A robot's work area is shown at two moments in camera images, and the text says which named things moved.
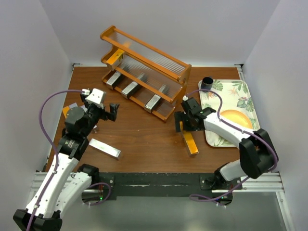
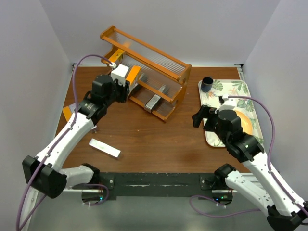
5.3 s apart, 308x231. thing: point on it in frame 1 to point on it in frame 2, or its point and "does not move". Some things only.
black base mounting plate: x=162 y=185 does not move
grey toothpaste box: x=74 y=105 does not move
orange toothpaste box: x=65 y=110 does not move
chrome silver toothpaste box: x=151 y=103 does not move
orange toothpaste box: x=189 y=140 to x=134 y=77
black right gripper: x=184 y=119 to x=207 y=115
